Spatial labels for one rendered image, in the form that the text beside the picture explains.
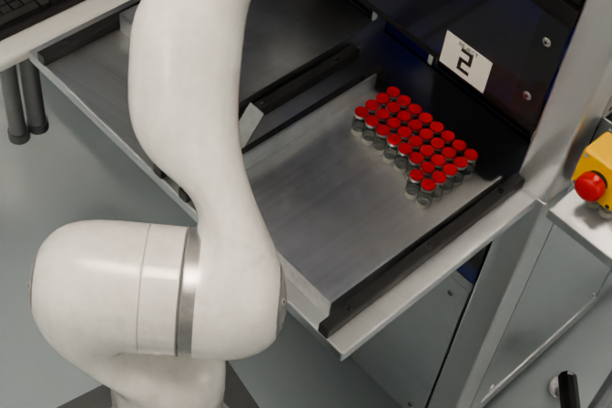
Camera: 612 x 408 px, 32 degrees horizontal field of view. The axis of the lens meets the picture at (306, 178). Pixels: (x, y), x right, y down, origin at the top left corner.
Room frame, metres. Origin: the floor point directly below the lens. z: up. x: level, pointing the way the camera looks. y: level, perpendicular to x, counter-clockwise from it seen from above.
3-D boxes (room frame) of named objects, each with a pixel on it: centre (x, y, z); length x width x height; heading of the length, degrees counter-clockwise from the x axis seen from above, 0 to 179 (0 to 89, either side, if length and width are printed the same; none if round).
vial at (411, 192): (0.98, -0.15, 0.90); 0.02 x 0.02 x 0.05
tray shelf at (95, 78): (1.11, 0.03, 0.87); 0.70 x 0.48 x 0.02; 50
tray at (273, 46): (1.28, 0.12, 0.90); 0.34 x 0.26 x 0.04; 140
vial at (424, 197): (0.97, -0.17, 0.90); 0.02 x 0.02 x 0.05
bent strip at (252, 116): (1.00, 0.13, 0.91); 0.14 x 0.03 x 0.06; 140
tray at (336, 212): (0.97, -0.07, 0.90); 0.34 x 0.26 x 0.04; 139
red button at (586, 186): (0.95, -0.38, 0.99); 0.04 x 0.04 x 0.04; 50
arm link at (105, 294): (0.54, 0.14, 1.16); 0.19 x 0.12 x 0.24; 94
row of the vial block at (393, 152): (1.04, -0.13, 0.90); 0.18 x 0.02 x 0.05; 49
